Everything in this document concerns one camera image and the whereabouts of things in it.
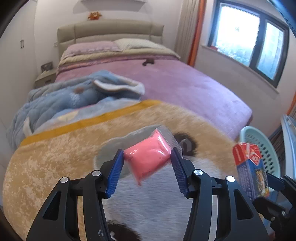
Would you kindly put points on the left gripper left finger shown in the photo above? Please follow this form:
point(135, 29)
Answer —
point(57, 219)

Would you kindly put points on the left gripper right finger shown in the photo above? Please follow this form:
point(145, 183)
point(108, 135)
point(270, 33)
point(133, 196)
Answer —
point(237, 218)

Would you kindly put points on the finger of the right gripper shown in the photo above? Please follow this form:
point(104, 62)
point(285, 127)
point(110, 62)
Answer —
point(284, 183)
point(270, 210)

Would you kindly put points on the blue red small box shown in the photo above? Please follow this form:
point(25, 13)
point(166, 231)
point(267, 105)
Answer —
point(251, 171)

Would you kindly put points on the pink clay packet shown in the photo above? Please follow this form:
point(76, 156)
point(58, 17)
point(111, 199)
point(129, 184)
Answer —
point(151, 154)

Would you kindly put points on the teal plastic laundry basket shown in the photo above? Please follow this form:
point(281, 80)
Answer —
point(252, 135)

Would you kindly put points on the light blue quilted jacket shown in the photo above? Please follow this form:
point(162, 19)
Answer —
point(45, 102)

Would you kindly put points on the beige nightstand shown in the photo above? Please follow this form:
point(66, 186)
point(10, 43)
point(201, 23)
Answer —
point(45, 78)

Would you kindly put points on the white wardrobe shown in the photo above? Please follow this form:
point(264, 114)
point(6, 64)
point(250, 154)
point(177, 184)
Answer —
point(18, 61)

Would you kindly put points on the bed with purple cover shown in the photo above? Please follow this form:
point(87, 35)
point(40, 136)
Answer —
point(168, 80)

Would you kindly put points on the purple pillow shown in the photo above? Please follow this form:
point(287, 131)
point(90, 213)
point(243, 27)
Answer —
point(90, 48)

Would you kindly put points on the orange beige curtain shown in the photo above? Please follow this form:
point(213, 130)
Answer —
point(189, 30)

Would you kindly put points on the dark brown hair clip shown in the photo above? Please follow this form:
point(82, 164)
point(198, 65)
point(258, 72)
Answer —
point(148, 61)

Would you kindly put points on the cream pillow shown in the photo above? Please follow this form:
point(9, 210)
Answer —
point(132, 43)

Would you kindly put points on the beige padded headboard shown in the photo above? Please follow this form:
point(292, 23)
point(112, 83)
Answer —
point(107, 30)

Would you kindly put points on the orange plush toy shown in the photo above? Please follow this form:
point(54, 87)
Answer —
point(94, 16)

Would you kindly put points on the window with dark frame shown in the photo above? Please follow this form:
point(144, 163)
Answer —
point(251, 37)

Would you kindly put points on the picture frame on nightstand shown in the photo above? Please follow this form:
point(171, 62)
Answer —
point(47, 67)

